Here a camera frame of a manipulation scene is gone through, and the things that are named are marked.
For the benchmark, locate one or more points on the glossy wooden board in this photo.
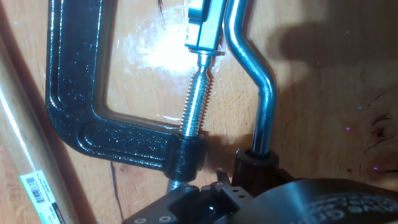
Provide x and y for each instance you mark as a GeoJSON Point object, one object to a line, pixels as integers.
{"type": "Point", "coordinates": [311, 109]}

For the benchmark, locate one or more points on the black C-clamp with screw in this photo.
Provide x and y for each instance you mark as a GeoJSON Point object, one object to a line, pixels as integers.
{"type": "Point", "coordinates": [74, 77]}

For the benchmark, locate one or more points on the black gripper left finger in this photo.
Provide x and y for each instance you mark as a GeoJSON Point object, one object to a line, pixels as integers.
{"type": "Point", "coordinates": [186, 205]}

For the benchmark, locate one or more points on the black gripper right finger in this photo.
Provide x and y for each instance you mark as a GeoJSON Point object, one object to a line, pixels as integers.
{"type": "Point", "coordinates": [284, 176]}

